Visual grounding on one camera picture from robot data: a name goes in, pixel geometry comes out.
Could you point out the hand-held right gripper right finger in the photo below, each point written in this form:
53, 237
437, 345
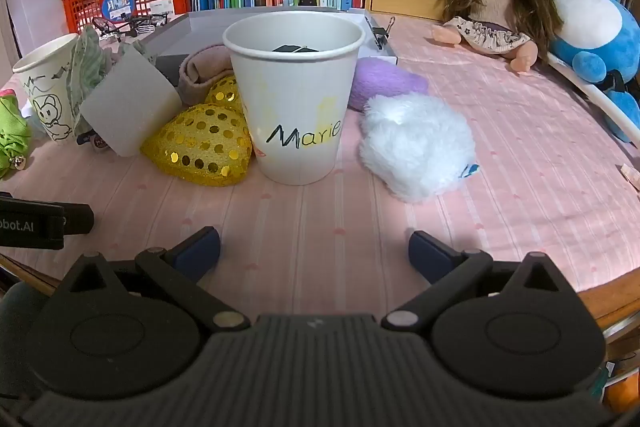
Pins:
429, 254

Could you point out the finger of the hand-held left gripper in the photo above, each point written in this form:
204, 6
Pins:
80, 219

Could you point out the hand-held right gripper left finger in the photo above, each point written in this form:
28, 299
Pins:
200, 251

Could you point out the green scrunchie with bell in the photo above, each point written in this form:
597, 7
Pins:
12, 132

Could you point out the purple plush toy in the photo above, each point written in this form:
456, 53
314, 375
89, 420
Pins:
380, 82

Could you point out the pale pink cloth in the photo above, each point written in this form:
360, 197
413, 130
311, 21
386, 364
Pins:
205, 67

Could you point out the grey cardboard box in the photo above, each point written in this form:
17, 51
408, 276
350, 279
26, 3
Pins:
210, 24

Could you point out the white fluffy plush toy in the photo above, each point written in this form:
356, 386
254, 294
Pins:
415, 147

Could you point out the yellow sequin heart cushion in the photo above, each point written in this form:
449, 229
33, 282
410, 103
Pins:
200, 142

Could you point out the paper cup with cartoon drawing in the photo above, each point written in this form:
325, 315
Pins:
45, 107

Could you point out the white foam block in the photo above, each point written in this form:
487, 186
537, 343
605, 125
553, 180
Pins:
130, 107

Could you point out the green checked cloth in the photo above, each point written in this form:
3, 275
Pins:
87, 62

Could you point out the white paper cup with writing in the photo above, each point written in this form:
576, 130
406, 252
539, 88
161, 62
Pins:
295, 107

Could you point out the miniature black bicycle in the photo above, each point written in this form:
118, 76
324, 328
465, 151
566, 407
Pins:
135, 24

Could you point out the white board sheet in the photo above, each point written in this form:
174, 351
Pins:
35, 17

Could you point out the small pink object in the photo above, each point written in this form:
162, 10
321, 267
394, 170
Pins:
631, 177

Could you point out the round blue label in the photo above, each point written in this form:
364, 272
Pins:
118, 5

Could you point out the large black binder clip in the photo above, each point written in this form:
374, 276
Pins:
380, 38

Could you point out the black binder clip in cup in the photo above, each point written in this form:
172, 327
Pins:
295, 49

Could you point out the white curved board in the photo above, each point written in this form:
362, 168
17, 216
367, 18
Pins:
600, 99

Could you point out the small black box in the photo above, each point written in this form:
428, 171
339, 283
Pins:
308, 0

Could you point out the blue and white plush toy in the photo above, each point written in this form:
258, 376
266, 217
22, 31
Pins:
595, 22

